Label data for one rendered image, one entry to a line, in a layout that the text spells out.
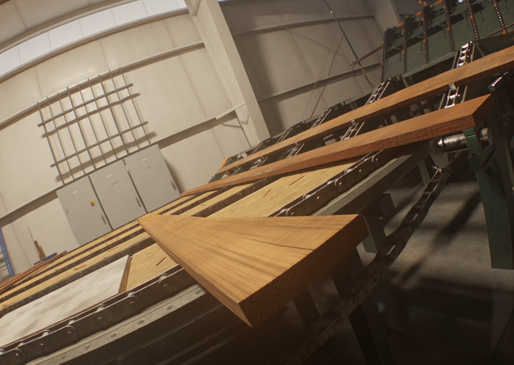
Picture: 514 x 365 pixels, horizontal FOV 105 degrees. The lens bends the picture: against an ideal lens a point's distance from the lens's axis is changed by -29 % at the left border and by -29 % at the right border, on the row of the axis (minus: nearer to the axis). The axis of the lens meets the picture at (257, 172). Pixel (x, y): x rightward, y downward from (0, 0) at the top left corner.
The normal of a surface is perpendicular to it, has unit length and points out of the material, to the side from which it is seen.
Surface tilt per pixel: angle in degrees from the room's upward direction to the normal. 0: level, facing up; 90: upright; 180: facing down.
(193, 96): 91
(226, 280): 0
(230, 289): 0
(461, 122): 90
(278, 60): 89
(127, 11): 90
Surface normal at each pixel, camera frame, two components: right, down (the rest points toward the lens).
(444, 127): -0.82, 0.41
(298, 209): 0.39, -0.11
